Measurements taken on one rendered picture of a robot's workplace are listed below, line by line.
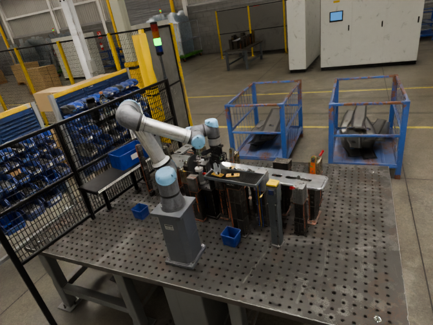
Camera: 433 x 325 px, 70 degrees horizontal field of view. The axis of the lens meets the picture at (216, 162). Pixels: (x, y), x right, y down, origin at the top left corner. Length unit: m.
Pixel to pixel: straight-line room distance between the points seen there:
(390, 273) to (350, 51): 8.28
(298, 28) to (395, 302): 8.64
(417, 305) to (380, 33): 7.90
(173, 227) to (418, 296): 1.90
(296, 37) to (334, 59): 1.26
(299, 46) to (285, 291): 8.60
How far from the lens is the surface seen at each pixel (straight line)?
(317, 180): 2.12
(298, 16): 9.79
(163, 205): 1.81
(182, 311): 2.33
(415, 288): 2.93
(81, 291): 2.93
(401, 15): 9.76
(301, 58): 9.90
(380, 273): 1.98
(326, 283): 1.88
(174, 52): 5.72
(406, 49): 9.89
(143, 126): 1.63
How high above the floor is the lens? 2.10
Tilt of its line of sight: 26 degrees down
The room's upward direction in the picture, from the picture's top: 10 degrees counter-clockwise
